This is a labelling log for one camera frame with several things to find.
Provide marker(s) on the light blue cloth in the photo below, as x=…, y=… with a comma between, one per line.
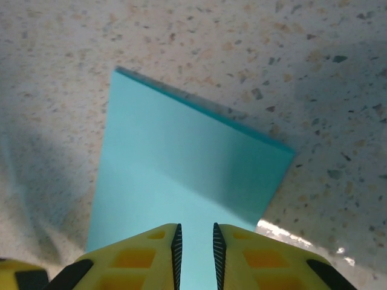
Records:
x=187, y=157

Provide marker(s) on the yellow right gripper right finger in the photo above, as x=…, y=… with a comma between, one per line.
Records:
x=266, y=262

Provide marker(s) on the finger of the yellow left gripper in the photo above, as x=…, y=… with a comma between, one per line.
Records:
x=18, y=276

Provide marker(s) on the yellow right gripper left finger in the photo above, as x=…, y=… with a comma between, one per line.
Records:
x=136, y=259

